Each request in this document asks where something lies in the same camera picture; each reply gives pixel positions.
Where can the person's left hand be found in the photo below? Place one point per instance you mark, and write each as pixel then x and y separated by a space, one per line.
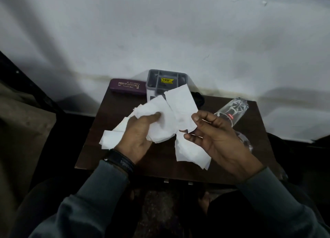
pixel 136 139

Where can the person's right hand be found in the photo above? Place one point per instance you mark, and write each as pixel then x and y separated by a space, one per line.
pixel 224 145

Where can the clear glass ashtray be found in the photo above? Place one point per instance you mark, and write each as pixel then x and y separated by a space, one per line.
pixel 246 142

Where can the pile of white tissue papers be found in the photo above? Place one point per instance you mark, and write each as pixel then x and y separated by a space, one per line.
pixel 190 152

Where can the clear drinking glass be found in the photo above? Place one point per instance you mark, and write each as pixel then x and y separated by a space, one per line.
pixel 232 111

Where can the maroon spectacle case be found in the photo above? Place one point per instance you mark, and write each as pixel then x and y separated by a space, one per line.
pixel 126 86

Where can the white tissue wad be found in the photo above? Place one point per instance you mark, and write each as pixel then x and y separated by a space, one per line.
pixel 180 103

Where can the person's right forearm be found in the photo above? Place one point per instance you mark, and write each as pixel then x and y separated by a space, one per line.
pixel 283 214

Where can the person's left forearm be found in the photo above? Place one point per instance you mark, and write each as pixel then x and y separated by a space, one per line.
pixel 85 204

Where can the black wristwatch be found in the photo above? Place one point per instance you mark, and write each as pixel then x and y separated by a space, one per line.
pixel 120 160

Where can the grey plastic organizer box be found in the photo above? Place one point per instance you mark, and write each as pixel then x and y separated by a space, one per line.
pixel 154 80

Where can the khaki blanket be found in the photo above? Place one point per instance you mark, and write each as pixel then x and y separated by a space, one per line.
pixel 23 142

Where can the black bed frame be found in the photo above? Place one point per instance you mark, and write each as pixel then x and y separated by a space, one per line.
pixel 23 83

